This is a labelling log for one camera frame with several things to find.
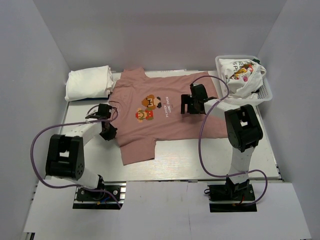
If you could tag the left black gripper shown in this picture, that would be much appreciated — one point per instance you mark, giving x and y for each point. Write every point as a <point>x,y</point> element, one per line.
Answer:
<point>112,132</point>

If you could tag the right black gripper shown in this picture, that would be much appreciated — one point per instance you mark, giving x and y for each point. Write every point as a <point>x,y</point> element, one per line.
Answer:
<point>187,99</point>

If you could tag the pink mario t shirt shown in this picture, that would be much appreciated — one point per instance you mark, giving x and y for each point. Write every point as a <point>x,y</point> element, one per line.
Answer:
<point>149,110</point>

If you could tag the white green spongebob t shirt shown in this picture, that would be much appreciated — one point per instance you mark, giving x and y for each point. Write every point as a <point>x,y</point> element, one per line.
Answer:
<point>242,77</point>

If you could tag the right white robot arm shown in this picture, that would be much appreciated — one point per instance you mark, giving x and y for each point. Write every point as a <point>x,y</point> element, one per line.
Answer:
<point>243,132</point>

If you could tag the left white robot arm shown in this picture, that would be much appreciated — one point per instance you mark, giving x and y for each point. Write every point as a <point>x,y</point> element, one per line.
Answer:
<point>66,157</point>

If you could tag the folded white t shirt stack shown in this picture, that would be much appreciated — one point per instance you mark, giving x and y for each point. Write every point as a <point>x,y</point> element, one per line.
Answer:
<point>89,83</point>

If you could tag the folded dark blue t shirt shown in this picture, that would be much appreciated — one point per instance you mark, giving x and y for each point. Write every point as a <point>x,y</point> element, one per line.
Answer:
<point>91,99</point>

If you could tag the white plastic basket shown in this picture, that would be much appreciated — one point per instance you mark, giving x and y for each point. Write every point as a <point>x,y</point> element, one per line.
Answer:
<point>264,93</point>

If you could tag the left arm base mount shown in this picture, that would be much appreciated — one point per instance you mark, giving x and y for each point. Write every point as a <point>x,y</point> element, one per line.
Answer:
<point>88,200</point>

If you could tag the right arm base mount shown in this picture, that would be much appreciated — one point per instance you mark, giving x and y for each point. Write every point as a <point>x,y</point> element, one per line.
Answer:
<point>221,201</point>

